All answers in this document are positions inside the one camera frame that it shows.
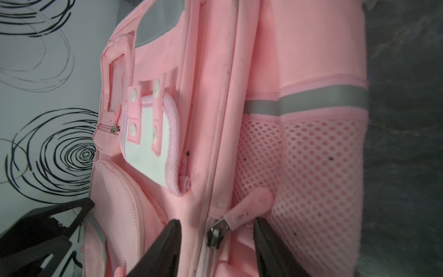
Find pink student backpack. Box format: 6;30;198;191
83;1;369;277

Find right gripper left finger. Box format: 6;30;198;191
127;219;182;277

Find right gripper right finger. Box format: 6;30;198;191
253;217;310;277

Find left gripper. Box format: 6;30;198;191
1;197;95;277

